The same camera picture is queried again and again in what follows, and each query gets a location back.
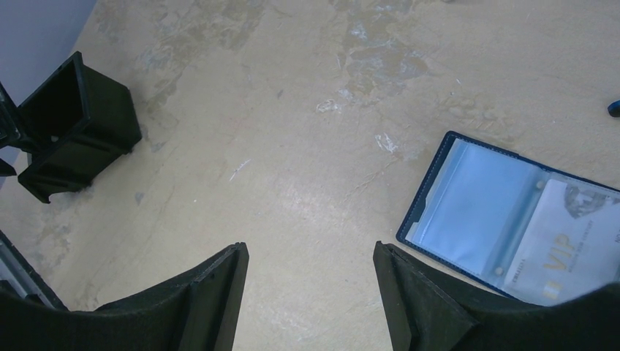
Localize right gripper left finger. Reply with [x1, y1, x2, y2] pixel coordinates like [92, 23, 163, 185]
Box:
[1, 242, 249, 350]

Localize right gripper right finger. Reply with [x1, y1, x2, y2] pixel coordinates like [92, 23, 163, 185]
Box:
[373, 241, 619, 350]

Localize white VIP credit card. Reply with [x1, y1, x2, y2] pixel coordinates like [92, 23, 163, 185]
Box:
[502, 178, 619, 306]

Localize black card tray box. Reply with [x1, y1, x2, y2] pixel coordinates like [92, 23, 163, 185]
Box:
[18, 51, 142, 203]

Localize black aluminium mounting rail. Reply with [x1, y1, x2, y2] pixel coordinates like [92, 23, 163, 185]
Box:
[1, 232, 68, 311]

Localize blue handled pliers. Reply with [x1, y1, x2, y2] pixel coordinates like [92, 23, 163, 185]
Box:
[607, 100, 620, 118]

